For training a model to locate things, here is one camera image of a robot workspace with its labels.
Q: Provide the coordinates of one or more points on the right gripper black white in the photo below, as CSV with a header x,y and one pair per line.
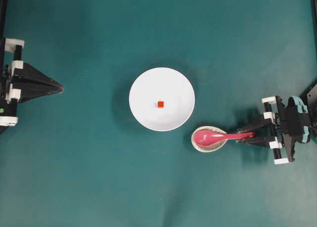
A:
x,y
280,142

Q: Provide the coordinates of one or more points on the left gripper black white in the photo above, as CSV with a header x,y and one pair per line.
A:
x,y
9,96

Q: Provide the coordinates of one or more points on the pink plastic spoon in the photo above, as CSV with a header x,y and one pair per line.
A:
x,y
206,137

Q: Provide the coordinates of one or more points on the speckled ceramic spoon rest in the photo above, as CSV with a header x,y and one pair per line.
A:
x,y
210,148

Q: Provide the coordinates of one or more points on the small red block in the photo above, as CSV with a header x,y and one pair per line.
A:
x,y
160,104

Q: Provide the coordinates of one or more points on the white round bowl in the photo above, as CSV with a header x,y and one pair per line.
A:
x,y
162,84

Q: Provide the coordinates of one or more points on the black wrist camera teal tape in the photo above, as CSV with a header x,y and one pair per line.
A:
x,y
297,119

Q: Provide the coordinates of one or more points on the black aluminium frame rail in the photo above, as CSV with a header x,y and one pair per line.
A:
x,y
3,9

